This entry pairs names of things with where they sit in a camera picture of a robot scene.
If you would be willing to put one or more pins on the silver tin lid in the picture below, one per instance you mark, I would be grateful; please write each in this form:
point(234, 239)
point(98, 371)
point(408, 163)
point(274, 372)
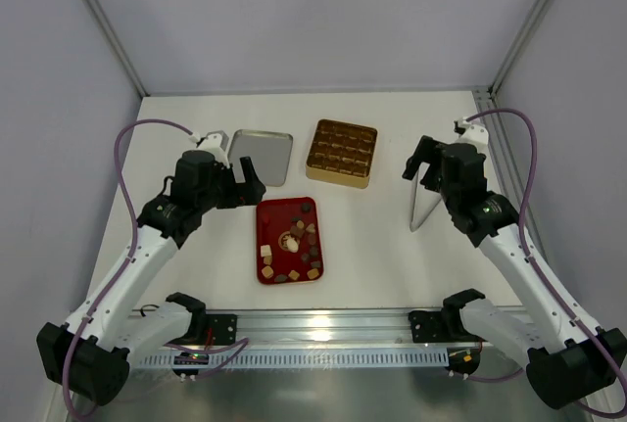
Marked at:
point(269, 151)

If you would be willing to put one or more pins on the white swirl round chocolate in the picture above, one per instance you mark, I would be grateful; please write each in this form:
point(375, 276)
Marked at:
point(292, 245)

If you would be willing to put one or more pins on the tan square chocolate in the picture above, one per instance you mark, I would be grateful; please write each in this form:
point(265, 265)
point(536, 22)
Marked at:
point(267, 271)

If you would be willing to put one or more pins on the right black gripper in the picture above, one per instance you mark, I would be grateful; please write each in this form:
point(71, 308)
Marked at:
point(430, 167)

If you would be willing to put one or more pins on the silver metal tongs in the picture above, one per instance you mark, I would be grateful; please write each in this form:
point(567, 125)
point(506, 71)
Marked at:
point(422, 201)

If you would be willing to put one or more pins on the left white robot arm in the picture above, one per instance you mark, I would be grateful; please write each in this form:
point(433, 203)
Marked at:
point(92, 352)

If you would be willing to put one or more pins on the aluminium mounting rail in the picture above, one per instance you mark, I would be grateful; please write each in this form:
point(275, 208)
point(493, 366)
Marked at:
point(299, 339)

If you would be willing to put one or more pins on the red rectangular tray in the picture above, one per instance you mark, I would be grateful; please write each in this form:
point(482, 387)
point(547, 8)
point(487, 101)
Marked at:
point(274, 218)

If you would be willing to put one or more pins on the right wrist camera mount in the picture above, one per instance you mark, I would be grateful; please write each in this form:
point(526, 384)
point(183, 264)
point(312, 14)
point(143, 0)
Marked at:
point(472, 133)

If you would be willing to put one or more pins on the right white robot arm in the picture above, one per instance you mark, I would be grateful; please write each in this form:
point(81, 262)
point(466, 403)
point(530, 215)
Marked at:
point(565, 354)

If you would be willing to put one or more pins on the white square chocolate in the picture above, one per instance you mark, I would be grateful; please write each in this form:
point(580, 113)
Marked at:
point(265, 249)

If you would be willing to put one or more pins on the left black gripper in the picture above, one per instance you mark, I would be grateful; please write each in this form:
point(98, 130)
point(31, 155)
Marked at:
point(238, 188)

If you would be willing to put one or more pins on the brown square chocolate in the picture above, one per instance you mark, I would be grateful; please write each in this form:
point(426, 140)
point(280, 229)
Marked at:
point(296, 231)

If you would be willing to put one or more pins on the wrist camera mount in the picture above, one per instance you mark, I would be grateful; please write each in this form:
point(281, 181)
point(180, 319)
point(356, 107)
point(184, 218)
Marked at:
point(214, 143)
point(472, 133)

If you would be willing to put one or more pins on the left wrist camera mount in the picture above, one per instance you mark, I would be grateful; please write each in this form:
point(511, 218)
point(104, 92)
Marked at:
point(214, 143)

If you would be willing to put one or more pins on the gold chocolate tin box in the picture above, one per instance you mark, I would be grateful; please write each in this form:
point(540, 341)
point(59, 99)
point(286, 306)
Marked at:
point(341, 153)

